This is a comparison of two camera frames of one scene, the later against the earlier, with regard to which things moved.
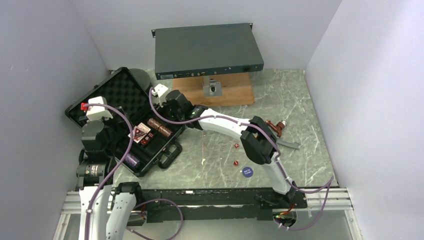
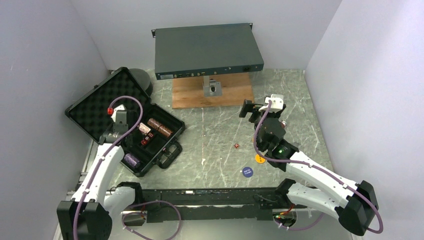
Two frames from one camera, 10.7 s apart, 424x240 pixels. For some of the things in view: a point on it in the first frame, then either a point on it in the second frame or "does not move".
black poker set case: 146,137 does not move
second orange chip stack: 164,131 does not move
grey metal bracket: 212,88 does not move
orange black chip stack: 153,123 does not move
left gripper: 121,128 -> 136,138
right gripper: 164,112 -> 248,107
